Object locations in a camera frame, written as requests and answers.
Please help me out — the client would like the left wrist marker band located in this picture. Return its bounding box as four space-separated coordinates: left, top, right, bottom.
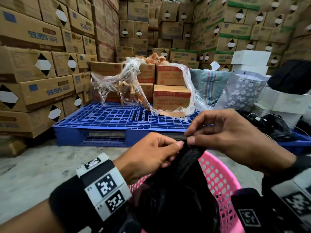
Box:
50 152 132 233

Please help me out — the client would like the person's right hand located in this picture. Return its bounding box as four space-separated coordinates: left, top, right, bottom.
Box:
184 109 297 175

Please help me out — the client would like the large blue plastic pallet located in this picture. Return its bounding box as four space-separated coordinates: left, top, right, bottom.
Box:
53 102 202 147

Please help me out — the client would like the striped woven sack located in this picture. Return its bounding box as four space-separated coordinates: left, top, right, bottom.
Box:
189 61 233 106

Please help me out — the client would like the clear plastic wrap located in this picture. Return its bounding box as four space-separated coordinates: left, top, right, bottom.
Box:
90 57 214 118

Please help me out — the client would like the stack of red label cartons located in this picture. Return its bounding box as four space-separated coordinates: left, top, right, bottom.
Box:
89 61 192 112

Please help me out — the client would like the black plastic trash bag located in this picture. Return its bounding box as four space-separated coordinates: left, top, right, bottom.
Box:
129 136 222 233

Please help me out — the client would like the black backpack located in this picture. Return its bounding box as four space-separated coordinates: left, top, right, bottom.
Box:
267 60 311 95

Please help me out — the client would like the pink plastic basket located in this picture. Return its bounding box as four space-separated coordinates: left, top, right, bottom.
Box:
129 150 245 233

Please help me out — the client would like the floral paper bag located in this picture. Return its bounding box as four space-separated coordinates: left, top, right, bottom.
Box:
213 70 270 112

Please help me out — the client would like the stack of blue print cartons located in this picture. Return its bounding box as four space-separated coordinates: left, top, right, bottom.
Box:
0 0 195 158

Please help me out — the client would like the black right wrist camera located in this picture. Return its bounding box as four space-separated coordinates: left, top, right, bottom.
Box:
231 188 275 233

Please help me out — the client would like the white carton with faint print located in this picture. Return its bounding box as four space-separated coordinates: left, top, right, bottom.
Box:
252 87 311 127

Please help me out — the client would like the right wrist marker band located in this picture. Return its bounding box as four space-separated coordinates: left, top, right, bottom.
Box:
261 155 311 233

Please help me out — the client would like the plain white box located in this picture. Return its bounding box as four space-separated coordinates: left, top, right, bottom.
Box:
231 50 271 75

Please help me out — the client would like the thin white cable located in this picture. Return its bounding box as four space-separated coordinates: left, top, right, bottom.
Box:
247 112 311 139

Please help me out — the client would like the wrist marker band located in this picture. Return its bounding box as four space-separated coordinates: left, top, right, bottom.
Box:
50 152 132 233
261 155 311 233

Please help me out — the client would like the stack of green striped cartons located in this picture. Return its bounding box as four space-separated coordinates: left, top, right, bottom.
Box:
170 0 311 71

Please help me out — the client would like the small blue plastic pallet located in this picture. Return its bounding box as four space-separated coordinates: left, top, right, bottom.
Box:
277 129 311 156

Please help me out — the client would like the person's left hand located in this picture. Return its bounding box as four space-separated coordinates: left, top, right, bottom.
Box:
113 132 185 185

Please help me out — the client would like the bundle of black cables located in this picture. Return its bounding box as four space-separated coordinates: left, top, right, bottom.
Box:
239 113 304 142

